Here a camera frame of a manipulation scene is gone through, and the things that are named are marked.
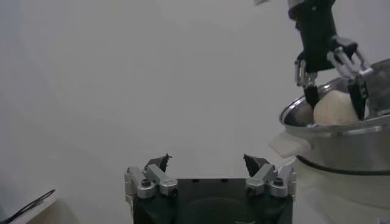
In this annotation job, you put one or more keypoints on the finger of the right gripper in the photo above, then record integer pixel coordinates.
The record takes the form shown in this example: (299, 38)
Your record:
(310, 92)
(359, 94)

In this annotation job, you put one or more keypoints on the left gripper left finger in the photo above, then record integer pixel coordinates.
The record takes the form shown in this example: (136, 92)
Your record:
(155, 182)

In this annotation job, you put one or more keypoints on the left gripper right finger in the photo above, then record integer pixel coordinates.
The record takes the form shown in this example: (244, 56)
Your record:
(265, 181)

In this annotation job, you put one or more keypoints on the stainless steel steamer basket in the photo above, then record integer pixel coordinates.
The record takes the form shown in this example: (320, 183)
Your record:
(344, 146)

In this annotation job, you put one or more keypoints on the white steamed baozi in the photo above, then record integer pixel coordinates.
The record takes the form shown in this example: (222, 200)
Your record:
(335, 111)

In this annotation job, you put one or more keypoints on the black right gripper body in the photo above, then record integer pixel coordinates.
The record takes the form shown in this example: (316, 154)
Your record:
(317, 36)

